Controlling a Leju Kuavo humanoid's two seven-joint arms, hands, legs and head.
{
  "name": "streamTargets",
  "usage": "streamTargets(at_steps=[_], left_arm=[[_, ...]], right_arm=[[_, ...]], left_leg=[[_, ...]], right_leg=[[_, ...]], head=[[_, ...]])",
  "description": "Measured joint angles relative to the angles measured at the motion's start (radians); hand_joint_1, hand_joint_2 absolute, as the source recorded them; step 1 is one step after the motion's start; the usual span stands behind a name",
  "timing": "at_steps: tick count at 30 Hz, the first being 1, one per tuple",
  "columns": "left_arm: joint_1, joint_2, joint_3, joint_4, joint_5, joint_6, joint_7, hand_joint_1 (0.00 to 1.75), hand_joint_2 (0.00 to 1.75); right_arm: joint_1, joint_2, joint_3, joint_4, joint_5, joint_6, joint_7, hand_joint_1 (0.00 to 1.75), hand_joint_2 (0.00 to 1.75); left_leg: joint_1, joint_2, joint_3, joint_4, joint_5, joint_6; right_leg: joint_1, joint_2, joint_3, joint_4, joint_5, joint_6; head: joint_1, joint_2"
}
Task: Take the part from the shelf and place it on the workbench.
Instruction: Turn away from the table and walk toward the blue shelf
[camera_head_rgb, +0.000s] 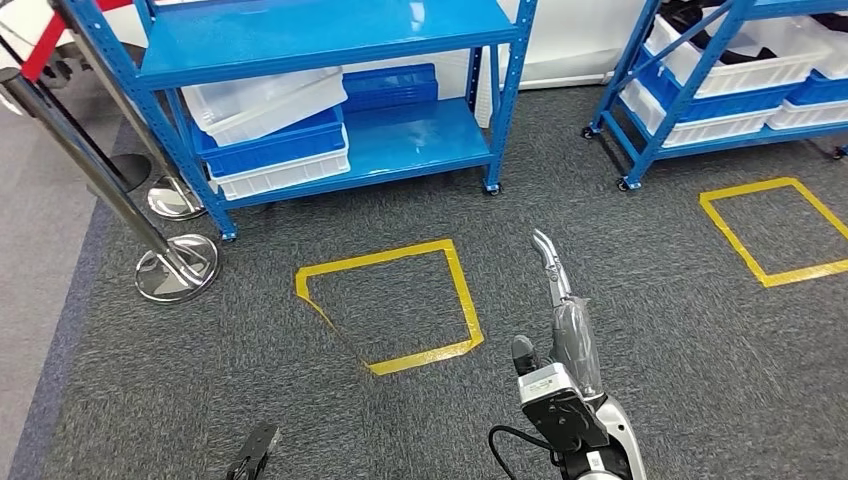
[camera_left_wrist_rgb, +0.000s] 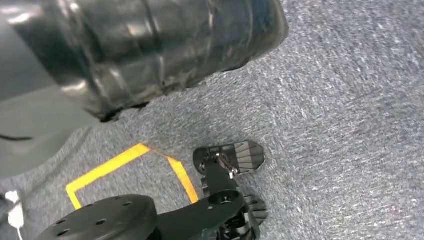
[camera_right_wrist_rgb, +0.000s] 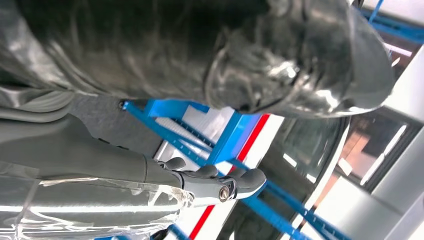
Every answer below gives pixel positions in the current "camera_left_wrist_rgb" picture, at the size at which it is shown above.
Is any black robot lower body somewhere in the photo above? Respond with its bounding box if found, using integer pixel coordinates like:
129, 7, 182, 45
34, 140, 269, 240

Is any yellow floor tape rectangle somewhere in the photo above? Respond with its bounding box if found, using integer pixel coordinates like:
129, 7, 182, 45
65, 143, 200, 211

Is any white cable connector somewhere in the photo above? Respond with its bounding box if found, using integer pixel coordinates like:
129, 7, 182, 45
4, 190, 26, 240

